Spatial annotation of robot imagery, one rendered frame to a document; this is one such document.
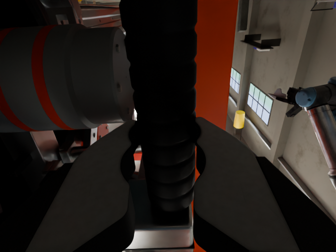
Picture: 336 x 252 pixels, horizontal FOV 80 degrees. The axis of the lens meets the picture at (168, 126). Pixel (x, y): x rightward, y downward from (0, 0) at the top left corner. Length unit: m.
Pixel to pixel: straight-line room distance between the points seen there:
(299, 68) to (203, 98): 5.65
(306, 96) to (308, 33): 5.26
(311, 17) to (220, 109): 5.45
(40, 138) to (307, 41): 6.11
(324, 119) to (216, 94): 0.43
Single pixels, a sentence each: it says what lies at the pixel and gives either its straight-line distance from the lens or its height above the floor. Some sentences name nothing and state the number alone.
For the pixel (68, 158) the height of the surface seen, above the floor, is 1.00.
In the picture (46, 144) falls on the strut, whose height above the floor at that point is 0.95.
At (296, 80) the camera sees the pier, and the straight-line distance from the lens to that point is 6.43.
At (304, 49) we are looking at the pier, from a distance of 6.25.
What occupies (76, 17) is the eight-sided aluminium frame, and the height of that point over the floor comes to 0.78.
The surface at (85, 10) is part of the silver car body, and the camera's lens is 0.92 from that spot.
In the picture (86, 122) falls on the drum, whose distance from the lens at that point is 0.28.
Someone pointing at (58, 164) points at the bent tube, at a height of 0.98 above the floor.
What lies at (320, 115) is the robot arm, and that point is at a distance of 0.99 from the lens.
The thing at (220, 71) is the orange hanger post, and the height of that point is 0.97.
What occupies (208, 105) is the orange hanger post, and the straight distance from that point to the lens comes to 0.79.
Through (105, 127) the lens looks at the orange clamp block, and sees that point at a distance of 0.64.
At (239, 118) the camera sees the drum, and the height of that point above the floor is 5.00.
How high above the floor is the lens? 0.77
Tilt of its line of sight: 30 degrees up
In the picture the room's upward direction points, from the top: 176 degrees clockwise
